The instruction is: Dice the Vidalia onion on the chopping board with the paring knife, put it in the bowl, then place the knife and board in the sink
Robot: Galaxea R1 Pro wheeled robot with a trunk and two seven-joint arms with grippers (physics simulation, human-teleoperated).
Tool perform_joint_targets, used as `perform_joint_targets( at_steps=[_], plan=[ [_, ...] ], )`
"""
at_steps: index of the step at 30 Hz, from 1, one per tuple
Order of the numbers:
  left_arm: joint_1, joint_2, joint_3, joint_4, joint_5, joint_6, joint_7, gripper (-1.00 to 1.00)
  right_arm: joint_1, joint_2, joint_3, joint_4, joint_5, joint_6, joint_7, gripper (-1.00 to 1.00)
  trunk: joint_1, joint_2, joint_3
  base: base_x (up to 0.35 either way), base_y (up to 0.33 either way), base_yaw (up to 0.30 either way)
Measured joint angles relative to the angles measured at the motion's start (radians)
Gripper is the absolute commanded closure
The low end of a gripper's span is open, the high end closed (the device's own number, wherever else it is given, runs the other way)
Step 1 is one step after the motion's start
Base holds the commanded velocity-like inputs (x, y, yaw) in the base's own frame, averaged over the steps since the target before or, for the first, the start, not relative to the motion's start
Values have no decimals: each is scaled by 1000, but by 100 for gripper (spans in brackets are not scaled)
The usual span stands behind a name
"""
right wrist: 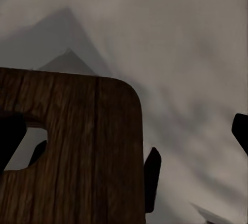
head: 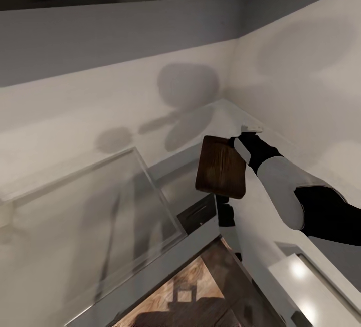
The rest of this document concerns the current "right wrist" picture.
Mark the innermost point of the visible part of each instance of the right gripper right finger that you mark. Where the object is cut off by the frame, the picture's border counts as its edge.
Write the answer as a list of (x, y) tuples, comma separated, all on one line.
[(240, 130)]

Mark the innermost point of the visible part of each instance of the cutting board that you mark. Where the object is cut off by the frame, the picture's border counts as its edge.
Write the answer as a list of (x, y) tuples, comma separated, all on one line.
[(92, 170)]

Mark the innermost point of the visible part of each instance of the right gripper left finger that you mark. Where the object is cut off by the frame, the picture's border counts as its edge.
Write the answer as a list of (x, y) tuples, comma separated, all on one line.
[(12, 131)]

